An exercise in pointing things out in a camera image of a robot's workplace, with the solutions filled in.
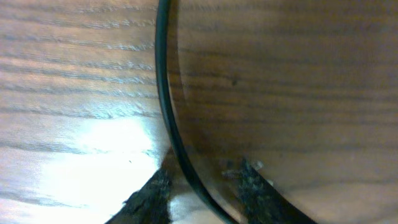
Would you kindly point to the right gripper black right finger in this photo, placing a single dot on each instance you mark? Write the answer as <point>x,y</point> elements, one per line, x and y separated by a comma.
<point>261,202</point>

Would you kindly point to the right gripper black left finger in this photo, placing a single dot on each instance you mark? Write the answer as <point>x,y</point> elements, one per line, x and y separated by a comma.
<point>149,205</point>

